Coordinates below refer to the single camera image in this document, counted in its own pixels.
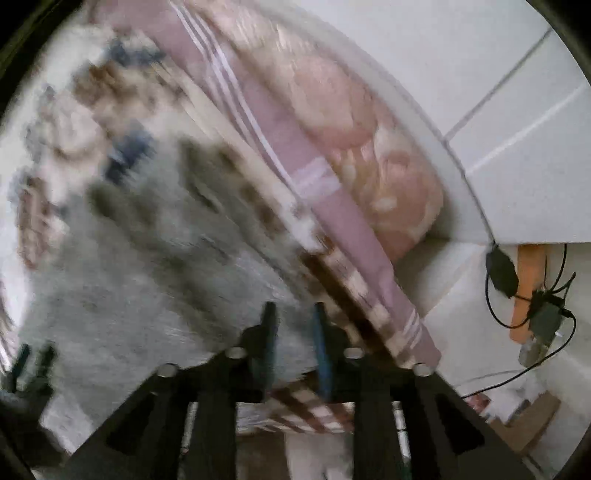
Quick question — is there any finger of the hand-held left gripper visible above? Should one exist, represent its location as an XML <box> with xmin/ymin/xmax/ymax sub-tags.
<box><xmin>8</xmin><ymin>344</ymin><xmax>31</xmax><ymax>393</ymax></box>
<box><xmin>33</xmin><ymin>342</ymin><xmax>56</xmax><ymax>395</ymax></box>

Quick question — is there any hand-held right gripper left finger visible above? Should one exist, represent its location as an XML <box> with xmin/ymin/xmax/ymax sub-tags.
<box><xmin>60</xmin><ymin>301</ymin><xmax>279</xmax><ymax>480</ymax></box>

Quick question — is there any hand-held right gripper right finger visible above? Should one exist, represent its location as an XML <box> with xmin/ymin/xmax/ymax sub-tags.
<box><xmin>312</xmin><ymin>302</ymin><xmax>539</xmax><ymax>480</ymax></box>

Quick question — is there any grey fluffy towel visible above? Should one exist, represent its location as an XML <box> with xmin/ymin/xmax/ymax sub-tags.
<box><xmin>18</xmin><ymin>138</ymin><xmax>324</xmax><ymax>386</ymax></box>

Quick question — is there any mauve striped sheet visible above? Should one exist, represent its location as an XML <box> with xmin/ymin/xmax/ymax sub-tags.
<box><xmin>154</xmin><ymin>0</ymin><xmax>443</xmax><ymax>370</ymax></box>

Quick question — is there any orange wooden board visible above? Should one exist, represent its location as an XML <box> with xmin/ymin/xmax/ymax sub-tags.
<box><xmin>509</xmin><ymin>244</ymin><xmax>551</xmax><ymax>343</ymax></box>

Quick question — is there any cardboard box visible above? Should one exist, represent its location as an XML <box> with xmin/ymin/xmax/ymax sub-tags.
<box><xmin>488</xmin><ymin>391</ymin><xmax>563</xmax><ymax>455</ymax></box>

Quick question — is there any small grey electronic box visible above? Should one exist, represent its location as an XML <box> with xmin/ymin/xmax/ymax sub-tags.
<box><xmin>529</xmin><ymin>290</ymin><xmax>577</xmax><ymax>348</ymax></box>

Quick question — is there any floral printed blanket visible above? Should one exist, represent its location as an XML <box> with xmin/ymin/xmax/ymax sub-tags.
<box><xmin>0</xmin><ymin>18</ymin><xmax>416</xmax><ymax>435</ymax></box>

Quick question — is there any pink floral pillow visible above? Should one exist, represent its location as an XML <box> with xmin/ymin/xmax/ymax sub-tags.
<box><xmin>194</xmin><ymin>0</ymin><xmax>445</xmax><ymax>261</ymax></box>

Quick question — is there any black power adapter with cables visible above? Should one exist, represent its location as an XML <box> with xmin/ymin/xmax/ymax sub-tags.
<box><xmin>459</xmin><ymin>240</ymin><xmax>579</xmax><ymax>400</ymax></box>

